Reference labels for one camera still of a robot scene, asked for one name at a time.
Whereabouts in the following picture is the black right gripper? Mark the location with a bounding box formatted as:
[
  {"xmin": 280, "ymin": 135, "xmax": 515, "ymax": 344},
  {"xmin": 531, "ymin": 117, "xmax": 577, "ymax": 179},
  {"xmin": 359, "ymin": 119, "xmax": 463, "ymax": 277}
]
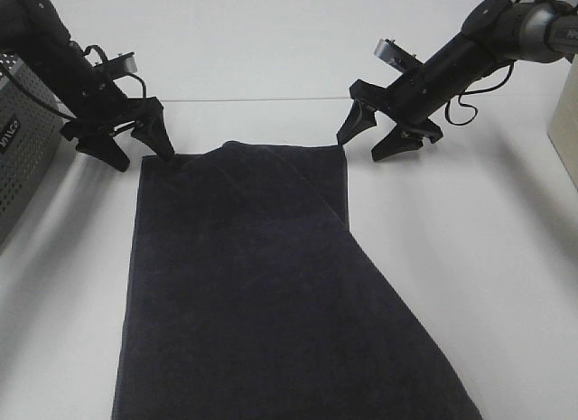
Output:
[{"xmin": 336, "ymin": 68, "xmax": 442, "ymax": 162}]

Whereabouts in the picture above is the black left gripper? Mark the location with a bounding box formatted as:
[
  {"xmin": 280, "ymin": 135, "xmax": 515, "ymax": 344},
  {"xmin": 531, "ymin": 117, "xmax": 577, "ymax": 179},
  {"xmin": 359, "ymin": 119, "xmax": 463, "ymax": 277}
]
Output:
[{"xmin": 60, "ymin": 83, "xmax": 175, "ymax": 172}]

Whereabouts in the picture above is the dark navy towel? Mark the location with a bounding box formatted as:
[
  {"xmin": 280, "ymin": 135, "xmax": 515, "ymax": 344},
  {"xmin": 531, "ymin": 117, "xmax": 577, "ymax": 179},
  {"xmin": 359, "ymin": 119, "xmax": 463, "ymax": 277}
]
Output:
[{"xmin": 112, "ymin": 142, "xmax": 480, "ymax": 419}]

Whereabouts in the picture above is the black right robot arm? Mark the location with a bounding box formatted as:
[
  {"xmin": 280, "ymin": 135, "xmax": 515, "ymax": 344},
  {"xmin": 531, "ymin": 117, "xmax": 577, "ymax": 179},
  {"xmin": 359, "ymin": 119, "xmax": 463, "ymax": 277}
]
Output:
[{"xmin": 337, "ymin": 0, "xmax": 577, "ymax": 161}]

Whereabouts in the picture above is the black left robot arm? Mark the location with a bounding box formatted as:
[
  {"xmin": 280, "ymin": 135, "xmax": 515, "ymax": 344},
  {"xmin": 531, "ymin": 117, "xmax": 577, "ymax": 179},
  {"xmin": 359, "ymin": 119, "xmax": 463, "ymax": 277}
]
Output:
[{"xmin": 1, "ymin": 0, "xmax": 174, "ymax": 172}]

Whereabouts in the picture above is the grey perforated basket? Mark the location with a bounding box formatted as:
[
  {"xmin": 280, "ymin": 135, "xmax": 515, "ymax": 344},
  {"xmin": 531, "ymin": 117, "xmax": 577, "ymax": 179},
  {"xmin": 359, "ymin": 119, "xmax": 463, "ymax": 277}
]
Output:
[{"xmin": 1, "ymin": 76, "xmax": 63, "ymax": 241}]

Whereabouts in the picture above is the beige storage bin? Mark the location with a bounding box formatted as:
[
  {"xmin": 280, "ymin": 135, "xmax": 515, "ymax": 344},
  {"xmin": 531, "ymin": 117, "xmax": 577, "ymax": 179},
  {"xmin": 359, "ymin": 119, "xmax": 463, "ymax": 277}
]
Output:
[{"xmin": 547, "ymin": 58, "xmax": 578, "ymax": 187}]

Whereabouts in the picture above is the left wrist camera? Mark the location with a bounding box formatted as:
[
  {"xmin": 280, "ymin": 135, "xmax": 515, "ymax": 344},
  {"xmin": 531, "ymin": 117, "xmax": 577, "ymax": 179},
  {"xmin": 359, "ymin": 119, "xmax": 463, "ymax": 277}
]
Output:
[{"xmin": 94, "ymin": 51, "xmax": 137, "ymax": 79}]

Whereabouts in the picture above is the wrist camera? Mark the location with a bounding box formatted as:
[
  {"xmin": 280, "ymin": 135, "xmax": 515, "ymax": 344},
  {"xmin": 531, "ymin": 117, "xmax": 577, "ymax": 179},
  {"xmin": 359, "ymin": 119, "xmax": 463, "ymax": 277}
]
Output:
[
  {"xmin": 374, "ymin": 39, "xmax": 423, "ymax": 73},
  {"xmin": 94, "ymin": 51, "xmax": 137, "ymax": 79}
]

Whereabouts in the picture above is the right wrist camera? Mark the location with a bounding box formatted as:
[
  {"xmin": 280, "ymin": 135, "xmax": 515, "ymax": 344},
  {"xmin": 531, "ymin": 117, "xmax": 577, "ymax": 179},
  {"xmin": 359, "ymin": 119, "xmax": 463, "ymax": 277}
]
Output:
[{"xmin": 374, "ymin": 39, "xmax": 423, "ymax": 73}]

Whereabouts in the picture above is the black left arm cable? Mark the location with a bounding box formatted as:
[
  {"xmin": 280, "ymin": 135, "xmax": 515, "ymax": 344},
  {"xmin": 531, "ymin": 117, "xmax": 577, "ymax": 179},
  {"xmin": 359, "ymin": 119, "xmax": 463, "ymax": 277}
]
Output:
[{"xmin": 0, "ymin": 43, "xmax": 149, "ymax": 123}]

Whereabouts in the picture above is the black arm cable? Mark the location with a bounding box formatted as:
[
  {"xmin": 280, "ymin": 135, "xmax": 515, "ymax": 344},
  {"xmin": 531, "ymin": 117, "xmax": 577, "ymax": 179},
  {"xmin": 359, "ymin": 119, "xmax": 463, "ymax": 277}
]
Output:
[
  {"xmin": 444, "ymin": 58, "xmax": 517, "ymax": 126},
  {"xmin": 0, "ymin": 43, "xmax": 149, "ymax": 123}
]

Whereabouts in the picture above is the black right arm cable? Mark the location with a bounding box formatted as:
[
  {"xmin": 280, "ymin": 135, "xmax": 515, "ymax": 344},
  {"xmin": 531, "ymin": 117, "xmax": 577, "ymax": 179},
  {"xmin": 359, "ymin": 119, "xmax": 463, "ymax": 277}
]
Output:
[{"xmin": 444, "ymin": 58, "xmax": 517, "ymax": 126}]

